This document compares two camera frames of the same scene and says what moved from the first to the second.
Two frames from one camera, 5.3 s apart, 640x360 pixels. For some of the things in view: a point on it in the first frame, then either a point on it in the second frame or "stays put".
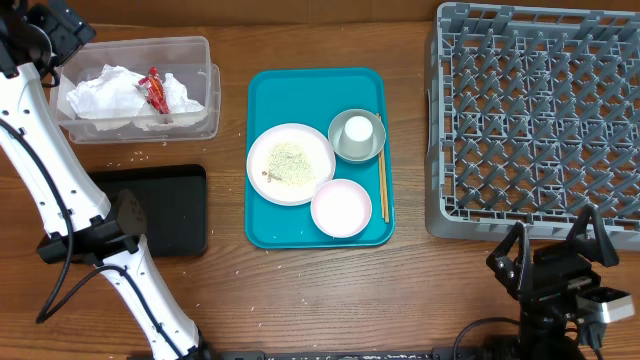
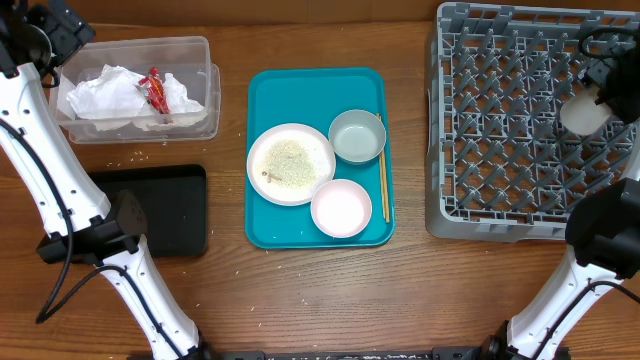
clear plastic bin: (140, 89) stays put
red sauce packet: (155, 92) stays put
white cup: (357, 140) → (580, 115)
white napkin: (183, 111) stays put
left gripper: (68, 41) stays put
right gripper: (558, 269) → (630, 98)
